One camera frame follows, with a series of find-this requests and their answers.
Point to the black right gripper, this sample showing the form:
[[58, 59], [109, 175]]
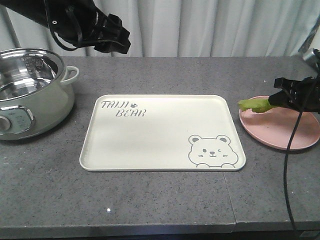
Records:
[[303, 95]]

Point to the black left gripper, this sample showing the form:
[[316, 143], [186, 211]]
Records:
[[90, 30]]

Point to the green lettuce leaf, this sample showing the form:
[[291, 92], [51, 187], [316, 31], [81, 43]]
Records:
[[256, 105]]

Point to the pink round plate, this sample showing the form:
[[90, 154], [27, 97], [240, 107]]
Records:
[[274, 127]]

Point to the cream bear serving tray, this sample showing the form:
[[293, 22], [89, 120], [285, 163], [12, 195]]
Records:
[[158, 132]]

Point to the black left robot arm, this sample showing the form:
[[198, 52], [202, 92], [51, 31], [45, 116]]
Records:
[[55, 15]]

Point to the grey pleated curtain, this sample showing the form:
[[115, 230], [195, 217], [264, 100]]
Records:
[[217, 28]]

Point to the green electric cooking pot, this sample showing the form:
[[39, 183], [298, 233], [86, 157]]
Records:
[[36, 92]]

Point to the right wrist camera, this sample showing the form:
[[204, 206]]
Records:
[[312, 57]]

